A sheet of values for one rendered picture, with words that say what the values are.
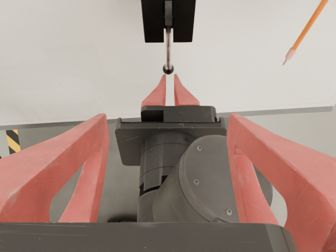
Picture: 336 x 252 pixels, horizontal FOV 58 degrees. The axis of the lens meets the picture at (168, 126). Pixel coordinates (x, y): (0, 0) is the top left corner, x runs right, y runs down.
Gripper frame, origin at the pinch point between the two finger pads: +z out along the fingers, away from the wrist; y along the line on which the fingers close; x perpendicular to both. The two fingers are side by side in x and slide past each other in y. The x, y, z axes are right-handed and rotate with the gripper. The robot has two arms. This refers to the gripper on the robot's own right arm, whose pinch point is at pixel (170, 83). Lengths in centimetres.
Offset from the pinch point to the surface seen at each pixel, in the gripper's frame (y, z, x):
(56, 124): 21.2, 10.0, 20.1
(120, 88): 7.6, 8.3, 9.0
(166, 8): 0.3, -3.6, -11.5
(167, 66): 0.3, 1.2, -1.4
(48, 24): 14.4, 6.3, -3.7
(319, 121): -69, 62, 83
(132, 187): 18, 44, 113
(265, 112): -17.2, 9.7, 16.5
